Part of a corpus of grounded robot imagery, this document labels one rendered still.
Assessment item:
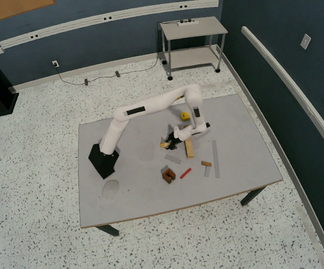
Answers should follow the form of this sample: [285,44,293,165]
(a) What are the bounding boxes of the try square with wooden stock and grey blade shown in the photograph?
[202,161,212,177]

